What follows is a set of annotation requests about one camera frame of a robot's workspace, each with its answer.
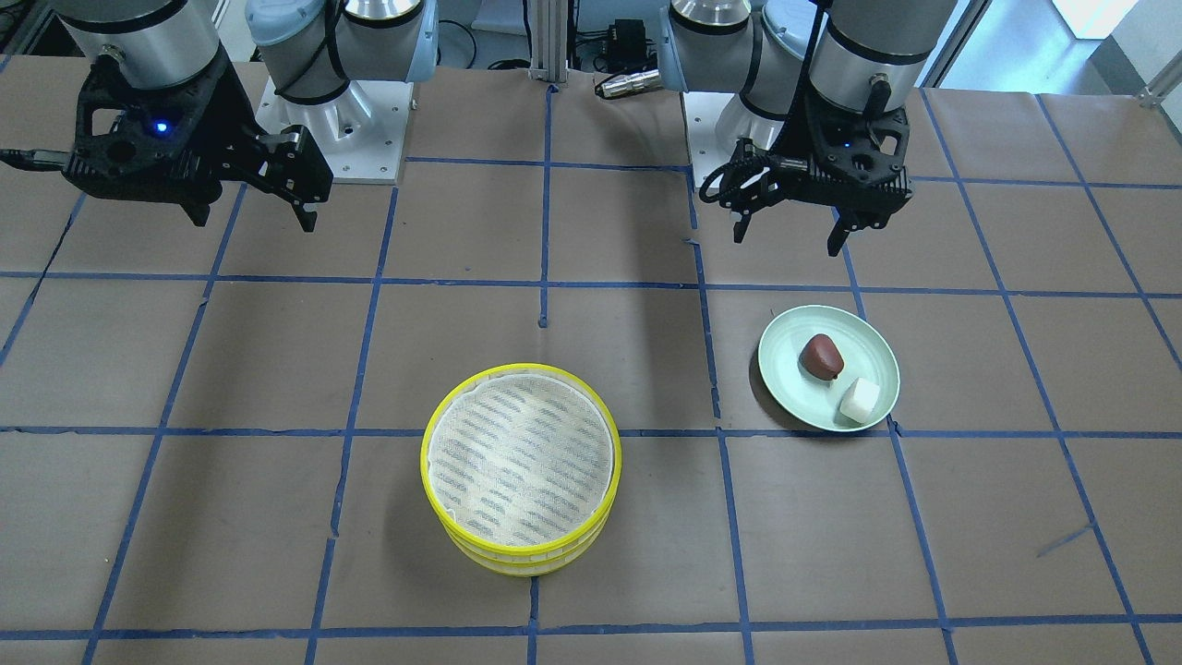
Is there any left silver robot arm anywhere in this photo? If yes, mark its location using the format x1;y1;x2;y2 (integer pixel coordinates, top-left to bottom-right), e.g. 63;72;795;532
657;1;956;256

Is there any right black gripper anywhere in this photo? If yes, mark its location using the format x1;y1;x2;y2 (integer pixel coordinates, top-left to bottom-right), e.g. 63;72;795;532
63;46;333;233

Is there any light green plate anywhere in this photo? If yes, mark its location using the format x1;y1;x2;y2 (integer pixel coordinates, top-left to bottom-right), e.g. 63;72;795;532
756;306;902;432

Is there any yellow steamer layer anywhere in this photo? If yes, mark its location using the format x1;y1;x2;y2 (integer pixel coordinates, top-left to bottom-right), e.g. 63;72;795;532
418;363;623;548
439;501;615;576

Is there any aluminium frame post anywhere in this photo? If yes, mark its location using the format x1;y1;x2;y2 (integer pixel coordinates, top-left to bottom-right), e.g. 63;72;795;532
525;1;574;87

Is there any black power brick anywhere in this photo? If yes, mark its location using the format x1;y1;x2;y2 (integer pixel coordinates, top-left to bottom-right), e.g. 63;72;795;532
604;18;650;71

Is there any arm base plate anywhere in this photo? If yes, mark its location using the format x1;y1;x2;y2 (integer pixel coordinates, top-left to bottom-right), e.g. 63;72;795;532
255;80;416;185
681;91;785;193

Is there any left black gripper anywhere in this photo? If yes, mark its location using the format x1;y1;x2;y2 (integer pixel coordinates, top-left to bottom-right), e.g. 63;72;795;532
715;89;913;257

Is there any white bun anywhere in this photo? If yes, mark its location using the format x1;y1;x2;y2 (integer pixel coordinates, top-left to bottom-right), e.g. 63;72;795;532
838;376;882;425

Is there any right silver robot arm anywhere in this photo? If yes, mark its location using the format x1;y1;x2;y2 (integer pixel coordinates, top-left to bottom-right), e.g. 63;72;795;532
4;1;439;232

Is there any brown bun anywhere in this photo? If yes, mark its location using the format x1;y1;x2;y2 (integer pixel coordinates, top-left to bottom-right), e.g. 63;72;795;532
799;333;845;382

